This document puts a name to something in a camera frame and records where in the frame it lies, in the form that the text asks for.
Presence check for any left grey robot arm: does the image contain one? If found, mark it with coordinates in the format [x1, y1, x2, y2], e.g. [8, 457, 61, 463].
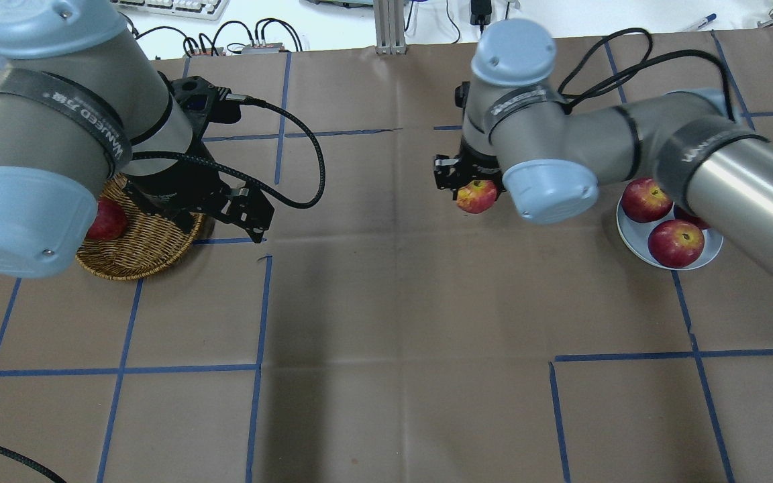
[0, 1, 275, 278]

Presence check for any woven wicker basket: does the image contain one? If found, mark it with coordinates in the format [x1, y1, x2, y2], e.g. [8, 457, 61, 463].
[76, 174, 205, 281]

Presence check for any red apple in basket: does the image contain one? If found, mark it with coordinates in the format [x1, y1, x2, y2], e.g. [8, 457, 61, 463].
[86, 197, 129, 241]

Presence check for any red yellow striped apple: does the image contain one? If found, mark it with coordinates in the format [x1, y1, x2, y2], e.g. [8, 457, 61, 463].
[455, 178, 499, 214]

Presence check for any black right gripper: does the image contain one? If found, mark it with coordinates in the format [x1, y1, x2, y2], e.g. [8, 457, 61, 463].
[433, 144, 505, 195]

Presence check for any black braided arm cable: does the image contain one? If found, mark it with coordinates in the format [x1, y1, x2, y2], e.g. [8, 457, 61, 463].
[132, 94, 327, 210]

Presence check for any white keyboard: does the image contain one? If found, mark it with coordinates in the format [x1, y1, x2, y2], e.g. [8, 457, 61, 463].
[111, 1, 231, 21]

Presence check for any red apple on plate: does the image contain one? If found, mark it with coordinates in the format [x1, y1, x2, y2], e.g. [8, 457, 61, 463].
[672, 205, 711, 230]
[648, 219, 705, 269]
[620, 177, 674, 223]

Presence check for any red apple on plate left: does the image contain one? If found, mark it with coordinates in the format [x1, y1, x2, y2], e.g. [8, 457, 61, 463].
[620, 177, 674, 223]

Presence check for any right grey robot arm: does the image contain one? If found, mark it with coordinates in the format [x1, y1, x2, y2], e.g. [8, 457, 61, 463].
[433, 18, 773, 275]

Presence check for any red apple on plate front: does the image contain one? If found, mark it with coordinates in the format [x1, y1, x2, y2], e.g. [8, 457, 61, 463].
[648, 219, 705, 269]

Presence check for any aluminium frame post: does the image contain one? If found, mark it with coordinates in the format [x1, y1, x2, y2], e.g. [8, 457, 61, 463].
[373, 0, 406, 55]

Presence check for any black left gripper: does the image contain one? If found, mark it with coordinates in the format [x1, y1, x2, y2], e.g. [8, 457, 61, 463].
[123, 161, 275, 244]

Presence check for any blue white pen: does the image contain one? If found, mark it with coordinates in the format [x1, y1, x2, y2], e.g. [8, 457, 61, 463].
[681, 13, 717, 32]

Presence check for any light blue plate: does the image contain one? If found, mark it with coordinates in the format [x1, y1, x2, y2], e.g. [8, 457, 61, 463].
[616, 199, 725, 271]

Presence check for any black power adapter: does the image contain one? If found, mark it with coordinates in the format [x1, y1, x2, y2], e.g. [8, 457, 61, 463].
[469, 0, 492, 28]

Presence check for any red apple on plate right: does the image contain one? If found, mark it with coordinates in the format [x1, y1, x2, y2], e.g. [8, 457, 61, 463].
[672, 205, 711, 230]

